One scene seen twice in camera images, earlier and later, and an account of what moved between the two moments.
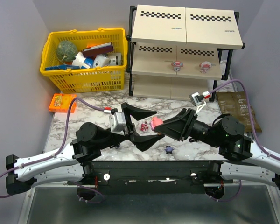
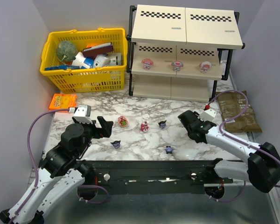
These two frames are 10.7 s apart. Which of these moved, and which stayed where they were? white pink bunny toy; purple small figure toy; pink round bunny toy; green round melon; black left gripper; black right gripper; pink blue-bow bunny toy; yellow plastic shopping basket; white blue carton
Moved: black right gripper; black left gripper; pink blue-bow bunny toy
Stayed: green round melon; pink round bunny toy; purple small figure toy; white blue carton; yellow plastic shopping basket; white pink bunny toy
